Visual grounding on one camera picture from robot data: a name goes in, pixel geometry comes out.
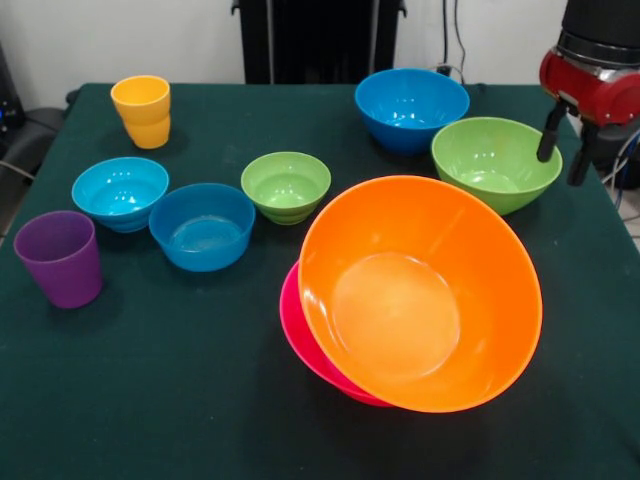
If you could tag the dark green tablecloth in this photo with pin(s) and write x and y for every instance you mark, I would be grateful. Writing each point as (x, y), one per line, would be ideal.
(150, 375)

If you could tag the large pink bowl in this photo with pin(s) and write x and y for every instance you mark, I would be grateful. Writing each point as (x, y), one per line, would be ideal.
(305, 340)

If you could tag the small green bowl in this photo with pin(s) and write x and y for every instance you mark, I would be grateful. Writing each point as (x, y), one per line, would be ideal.
(285, 185)

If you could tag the black computer tower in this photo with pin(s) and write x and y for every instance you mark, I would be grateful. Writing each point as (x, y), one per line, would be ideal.
(10, 100)

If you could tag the purple cup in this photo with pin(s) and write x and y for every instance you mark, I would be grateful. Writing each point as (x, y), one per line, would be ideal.
(60, 265)

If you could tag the dark blue bowl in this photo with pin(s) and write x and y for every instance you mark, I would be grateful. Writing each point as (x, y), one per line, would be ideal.
(200, 230)

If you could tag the large orange bowl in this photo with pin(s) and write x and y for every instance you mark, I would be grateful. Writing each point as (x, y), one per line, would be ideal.
(425, 250)

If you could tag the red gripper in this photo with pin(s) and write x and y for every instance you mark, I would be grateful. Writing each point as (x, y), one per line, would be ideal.
(600, 95)

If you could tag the medium blue bowl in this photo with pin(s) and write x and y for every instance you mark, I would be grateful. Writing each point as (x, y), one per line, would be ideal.
(410, 115)

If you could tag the large green bowl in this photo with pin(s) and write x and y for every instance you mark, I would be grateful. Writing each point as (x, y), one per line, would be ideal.
(480, 160)

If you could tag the small light blue bowl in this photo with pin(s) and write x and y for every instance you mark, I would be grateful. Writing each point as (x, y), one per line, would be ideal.
(120, 190)

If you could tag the black power plug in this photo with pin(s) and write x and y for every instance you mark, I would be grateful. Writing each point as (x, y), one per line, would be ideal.
(443, 74)

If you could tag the yellow cup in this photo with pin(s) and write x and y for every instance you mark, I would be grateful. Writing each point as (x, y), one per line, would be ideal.
(142, 115)

